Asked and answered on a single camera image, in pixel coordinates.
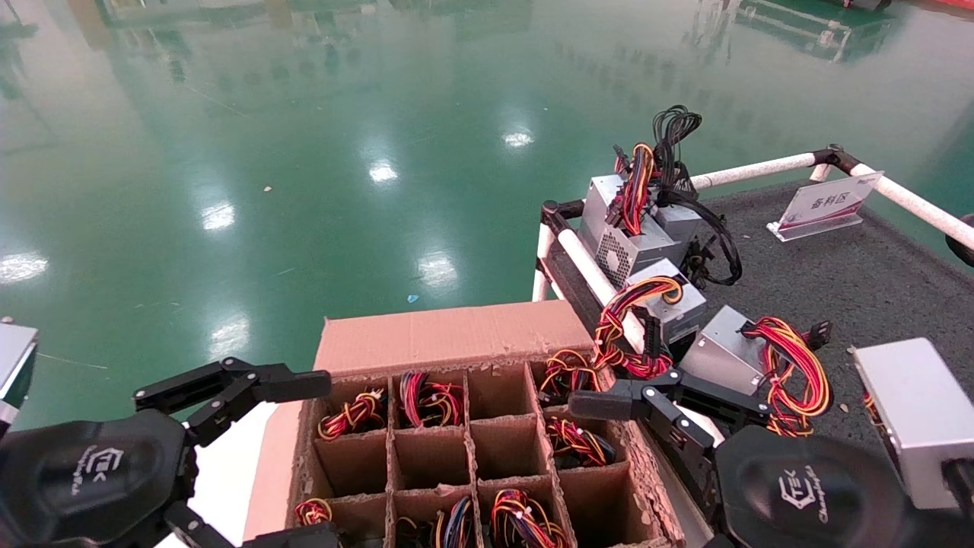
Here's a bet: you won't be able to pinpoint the silver power supply plain face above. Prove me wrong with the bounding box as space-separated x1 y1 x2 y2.
581 175 632 238

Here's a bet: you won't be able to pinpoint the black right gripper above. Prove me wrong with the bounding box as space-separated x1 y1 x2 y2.
568 369 914 548

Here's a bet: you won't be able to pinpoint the cardboard box with dividers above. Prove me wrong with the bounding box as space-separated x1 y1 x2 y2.
243 299 689 548

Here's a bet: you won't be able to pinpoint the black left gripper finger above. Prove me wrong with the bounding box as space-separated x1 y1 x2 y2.
133 356 333 448

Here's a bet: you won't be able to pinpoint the power supply with black cables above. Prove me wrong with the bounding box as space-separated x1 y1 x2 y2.
651 105 744 288

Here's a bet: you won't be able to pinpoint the black foam cart mat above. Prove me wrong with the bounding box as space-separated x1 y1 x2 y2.
544 180 974 457

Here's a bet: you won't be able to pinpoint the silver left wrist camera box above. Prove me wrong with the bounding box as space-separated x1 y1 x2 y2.
0 318 39 438

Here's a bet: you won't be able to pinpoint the white pipe cart frame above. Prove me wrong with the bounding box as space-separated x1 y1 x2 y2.
533 143 974 450

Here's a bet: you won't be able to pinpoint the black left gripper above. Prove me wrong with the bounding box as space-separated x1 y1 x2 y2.
0 409 341 548

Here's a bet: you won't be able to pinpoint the silver power supply coloured wires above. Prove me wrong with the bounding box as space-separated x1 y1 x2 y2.
489 488 570 548
680 304 835 440
294 497 334 527
539 349 603 406
317 387 389 442
396 495 479 548
397 371 466 429
594 257 710 381
545 415 619 469

